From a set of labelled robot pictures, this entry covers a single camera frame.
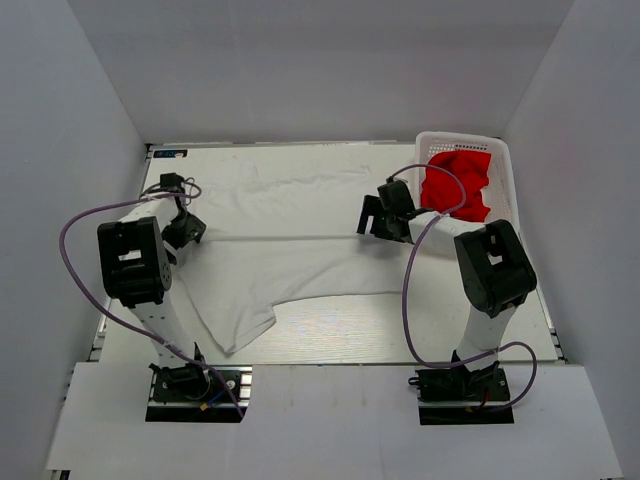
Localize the red t shirt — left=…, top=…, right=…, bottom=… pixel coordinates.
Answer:
left=420, top=150, right=491, bottom=223

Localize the white t shirt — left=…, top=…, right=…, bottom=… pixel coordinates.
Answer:
left=179, top=165, right=409, bottom=354

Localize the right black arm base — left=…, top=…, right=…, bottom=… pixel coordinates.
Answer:
left=408, top=365, right=514, bottom=426

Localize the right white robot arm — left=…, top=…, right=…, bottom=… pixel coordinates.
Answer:
left=357, top=178, right=537, bottom=399

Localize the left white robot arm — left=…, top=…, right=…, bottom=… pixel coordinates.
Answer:
left=97, top=173, right=212, bottom=400

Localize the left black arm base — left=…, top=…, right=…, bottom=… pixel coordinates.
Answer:
left=145, top=364, right=252, bottom=424

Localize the blue table label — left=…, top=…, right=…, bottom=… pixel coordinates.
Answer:
left=152, top=149, right=188, bottom=159

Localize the white plastic basket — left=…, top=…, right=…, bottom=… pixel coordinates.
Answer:
left=415, top=132, right=520, bottom=230

